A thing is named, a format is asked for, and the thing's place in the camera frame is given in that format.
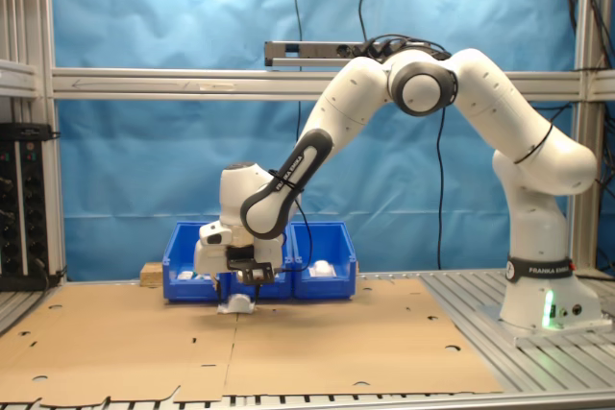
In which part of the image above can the aluminium frame post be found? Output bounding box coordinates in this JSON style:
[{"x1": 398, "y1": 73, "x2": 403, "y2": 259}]
[
  {"x1": 571, "y1": 0, "x2": 615, "y2": 272},
  {"x1": 0, "y1": 0, "x2": 67, "y2": 281}
]

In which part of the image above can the aluminium horizontal frame beam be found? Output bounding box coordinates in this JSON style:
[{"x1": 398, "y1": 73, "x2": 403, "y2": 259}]
[{"x1": 50, "y1": 67, "x2": 585, "y2": 102}]

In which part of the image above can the black cable on robot wrist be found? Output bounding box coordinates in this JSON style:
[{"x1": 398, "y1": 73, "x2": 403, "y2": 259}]
[{"x1": 281, "y1": 196, "x2": 314, "y2": 273}]

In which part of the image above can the wooden block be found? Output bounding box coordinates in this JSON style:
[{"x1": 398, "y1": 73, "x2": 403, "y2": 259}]
[{"x1": 139, "y1": 262, "x2": 167, "y2": 289}]

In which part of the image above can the white cotton packet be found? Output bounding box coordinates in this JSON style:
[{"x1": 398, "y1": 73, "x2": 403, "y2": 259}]
[
  {"x1": 216, "y1": 293, "x2": 256, "y2": 315},
  {"x1": 308, "y1": 259, "x2": 337, "y2": 279}
]

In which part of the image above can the black equipment rack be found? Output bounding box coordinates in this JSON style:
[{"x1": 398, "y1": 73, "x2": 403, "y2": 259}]
[{"x1": 0, "y1": 122, "x2": 62, "y2": 292}]

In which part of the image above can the brown cardboard sheet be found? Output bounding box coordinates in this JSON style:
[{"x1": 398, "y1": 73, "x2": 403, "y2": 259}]
[{"x1": 0, "y1": 277, "x2": 505, "y2": 406}]

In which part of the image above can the black cable bundle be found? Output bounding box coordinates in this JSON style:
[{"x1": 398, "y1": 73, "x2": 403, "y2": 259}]
[{"x1": 547, "y1": 0, "x2": 615, "y2": 73}]

